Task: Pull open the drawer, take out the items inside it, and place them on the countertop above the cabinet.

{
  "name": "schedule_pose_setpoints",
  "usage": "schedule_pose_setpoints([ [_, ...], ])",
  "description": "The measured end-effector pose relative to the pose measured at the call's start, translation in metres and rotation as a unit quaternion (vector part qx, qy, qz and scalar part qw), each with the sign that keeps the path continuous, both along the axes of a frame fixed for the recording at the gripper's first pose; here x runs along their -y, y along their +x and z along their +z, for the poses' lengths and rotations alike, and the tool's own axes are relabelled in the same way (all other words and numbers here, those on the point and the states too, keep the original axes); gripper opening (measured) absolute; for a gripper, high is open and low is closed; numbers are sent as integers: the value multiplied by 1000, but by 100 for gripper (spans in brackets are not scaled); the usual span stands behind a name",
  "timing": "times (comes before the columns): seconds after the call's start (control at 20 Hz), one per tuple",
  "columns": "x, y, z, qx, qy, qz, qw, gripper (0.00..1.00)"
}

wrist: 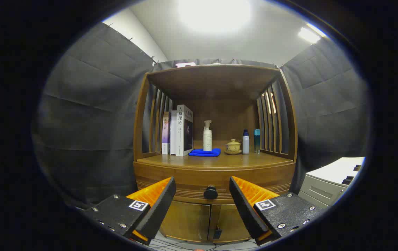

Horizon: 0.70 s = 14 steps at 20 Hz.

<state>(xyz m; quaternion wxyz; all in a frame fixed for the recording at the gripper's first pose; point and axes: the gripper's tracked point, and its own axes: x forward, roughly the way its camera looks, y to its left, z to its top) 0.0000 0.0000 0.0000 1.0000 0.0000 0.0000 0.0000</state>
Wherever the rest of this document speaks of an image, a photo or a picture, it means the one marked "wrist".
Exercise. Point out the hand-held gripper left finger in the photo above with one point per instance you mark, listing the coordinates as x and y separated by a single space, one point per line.
160 205

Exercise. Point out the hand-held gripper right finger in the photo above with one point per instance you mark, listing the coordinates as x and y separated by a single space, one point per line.
244 205

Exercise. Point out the wooden drawer with black knob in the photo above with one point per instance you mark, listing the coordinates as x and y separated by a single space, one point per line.
185 179

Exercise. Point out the wooden cabinet door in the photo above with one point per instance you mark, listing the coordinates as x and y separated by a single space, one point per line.
188 219
228 223

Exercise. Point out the wooden countertop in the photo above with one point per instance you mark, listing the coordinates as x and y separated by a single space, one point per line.
226 160

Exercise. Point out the white and grey filing cabinet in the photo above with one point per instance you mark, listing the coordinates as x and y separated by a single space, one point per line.
331 174

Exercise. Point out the brown wooden cabinet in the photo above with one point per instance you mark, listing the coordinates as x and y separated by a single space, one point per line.
212 80

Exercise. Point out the yellow saucer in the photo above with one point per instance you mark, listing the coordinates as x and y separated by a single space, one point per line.
233 152

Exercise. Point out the yellow lidded teacup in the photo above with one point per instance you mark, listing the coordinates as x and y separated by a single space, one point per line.
233 145

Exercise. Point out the white bottle with blue cap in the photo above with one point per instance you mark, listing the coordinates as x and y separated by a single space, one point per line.
246 143

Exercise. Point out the teal bottle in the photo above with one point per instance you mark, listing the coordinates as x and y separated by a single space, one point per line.
257 141

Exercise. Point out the folded blue cloth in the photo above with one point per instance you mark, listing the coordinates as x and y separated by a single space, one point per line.
204 152

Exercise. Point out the purple book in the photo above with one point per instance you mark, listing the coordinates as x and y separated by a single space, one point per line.
165 132

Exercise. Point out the white pump bottle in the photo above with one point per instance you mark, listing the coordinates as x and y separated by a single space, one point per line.
207 139

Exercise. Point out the white book with portrait cover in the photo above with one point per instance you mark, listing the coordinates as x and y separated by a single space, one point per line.
184 132

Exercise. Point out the small ceiling lamp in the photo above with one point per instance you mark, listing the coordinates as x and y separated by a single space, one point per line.
309 35

